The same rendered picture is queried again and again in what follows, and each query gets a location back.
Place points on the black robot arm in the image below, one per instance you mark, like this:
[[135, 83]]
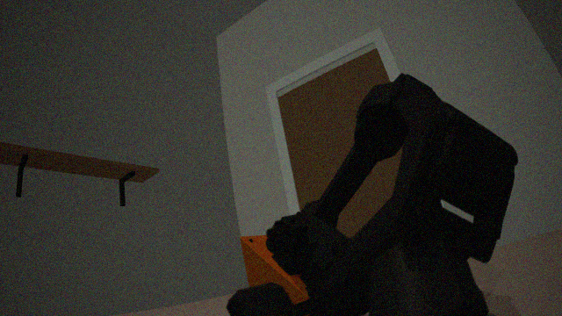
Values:
[[415, 249]]

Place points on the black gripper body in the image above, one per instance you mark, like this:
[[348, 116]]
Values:
[[342, 290]]

